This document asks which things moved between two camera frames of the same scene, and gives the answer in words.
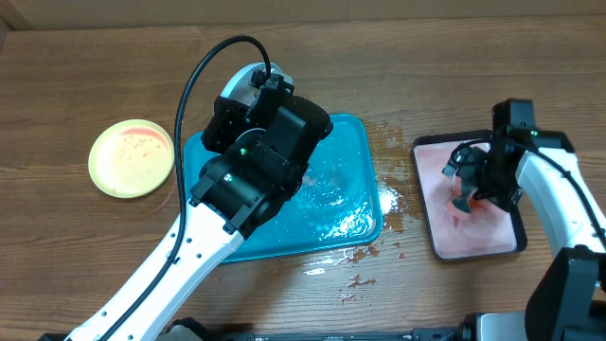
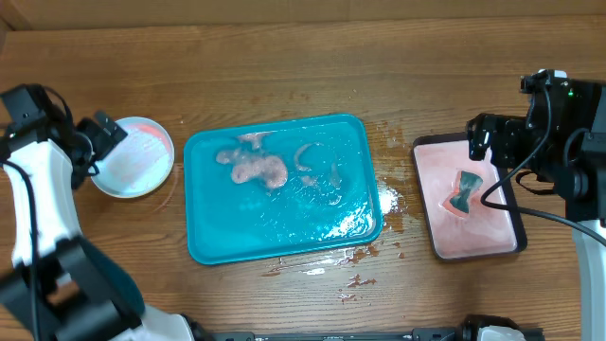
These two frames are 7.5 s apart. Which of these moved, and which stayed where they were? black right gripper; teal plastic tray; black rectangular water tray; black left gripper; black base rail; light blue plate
Moved: light blue plate; black right gripper; black left gripper
Stayed: black rectangular water tray; teal plastic tray; black base rail
